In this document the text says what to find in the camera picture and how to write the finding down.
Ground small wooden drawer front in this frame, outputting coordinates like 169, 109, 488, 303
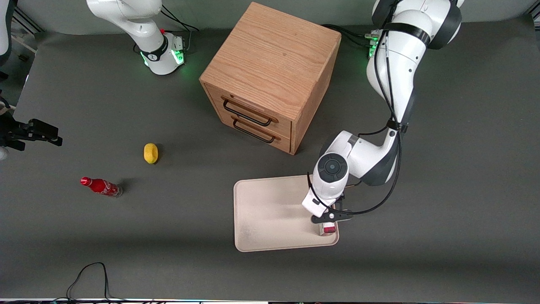
219, 113, 292, 154

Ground long black drawer handle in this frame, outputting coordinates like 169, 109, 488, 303
222, 96, 279, 127

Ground black left base cables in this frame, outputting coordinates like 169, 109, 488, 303
322, 23, 378, 49

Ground wooden drawer cabinet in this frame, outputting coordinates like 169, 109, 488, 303
199, 2, 342, 155

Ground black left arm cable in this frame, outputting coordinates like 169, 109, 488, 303
307, 23, 406, 216

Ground beige rectangular tray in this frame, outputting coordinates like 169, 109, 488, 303
233, 175, 340, 252

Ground thin black looped cable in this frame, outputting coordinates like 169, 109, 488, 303
65, 262, 127, 303

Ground black right base cables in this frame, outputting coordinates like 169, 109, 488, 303
160, 4, 200, 53

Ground yellow lemon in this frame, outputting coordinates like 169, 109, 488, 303
143, 143, 159, 164

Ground short black drawer handle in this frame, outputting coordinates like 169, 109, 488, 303
232, 116, 281, 144

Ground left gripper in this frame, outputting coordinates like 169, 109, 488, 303
302, 186, 353, 223

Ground dark grey table mat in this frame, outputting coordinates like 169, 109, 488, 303
0, 17, 540, 300

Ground large wooden drawer front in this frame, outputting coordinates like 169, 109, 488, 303
204, 83, 293, 136

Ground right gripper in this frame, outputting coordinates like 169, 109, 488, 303
0, 112, 63, 151

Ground black base cables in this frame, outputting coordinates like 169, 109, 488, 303
160, 4, 200, 53
322, 23, 378, 49

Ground red cola bottle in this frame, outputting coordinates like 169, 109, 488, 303
80, 176, 123, 198

